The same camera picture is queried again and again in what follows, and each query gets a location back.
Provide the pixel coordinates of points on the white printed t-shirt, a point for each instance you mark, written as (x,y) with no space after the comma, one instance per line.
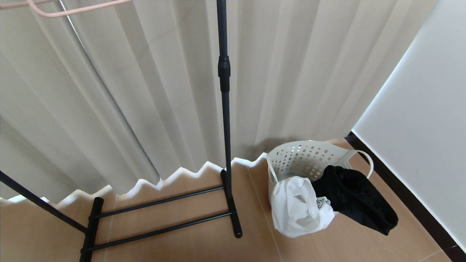
(291,211)

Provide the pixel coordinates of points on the black shorts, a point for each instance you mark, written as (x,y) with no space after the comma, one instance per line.
(356,200)

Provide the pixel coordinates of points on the pink clothes hanger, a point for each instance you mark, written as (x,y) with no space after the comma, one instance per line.
(49,16)
(14,5)

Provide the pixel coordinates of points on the black clothes rack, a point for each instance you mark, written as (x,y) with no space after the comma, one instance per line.
(225,109)

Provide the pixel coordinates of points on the white laundry basket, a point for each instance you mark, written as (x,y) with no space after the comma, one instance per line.
(302,160)

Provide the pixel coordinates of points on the beige curtain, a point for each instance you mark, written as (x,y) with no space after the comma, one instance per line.
(291,72)

